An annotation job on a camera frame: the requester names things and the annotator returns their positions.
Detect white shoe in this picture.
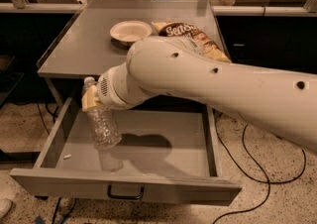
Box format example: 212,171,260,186
0,198,13,219

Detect black floor cable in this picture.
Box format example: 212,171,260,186
211,108,307,224

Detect open grey top drawer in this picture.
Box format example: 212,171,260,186
11,99,242,205

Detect black cables under cabinet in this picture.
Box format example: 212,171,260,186
34,102,77,224

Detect brown yellow chip bag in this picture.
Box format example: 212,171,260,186
152,22,231,62

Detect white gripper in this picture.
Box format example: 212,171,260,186
81,63,156,112

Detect black drawer handle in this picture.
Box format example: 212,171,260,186
107,184,145,200

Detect clear plastic water bottle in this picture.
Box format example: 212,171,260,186
82,76,122,151

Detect white paper bowl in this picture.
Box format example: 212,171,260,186
110,21,152,47

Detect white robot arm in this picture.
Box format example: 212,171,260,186
82,36,317,153

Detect grey cabinet with top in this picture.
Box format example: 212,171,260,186
36,0,236,120

